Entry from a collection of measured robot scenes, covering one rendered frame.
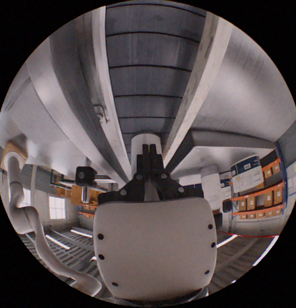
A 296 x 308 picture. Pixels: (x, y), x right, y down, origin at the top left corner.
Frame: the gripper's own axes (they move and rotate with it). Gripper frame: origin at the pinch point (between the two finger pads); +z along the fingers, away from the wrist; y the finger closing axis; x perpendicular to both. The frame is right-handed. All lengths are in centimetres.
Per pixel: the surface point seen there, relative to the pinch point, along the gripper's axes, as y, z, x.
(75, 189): -126, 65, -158
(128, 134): -3.0, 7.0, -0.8
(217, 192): 27.7, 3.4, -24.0
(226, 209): 57, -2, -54
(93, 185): -8.0, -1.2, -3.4
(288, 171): 427, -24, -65
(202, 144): 13.5, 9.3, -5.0
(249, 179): 46.0, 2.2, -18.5
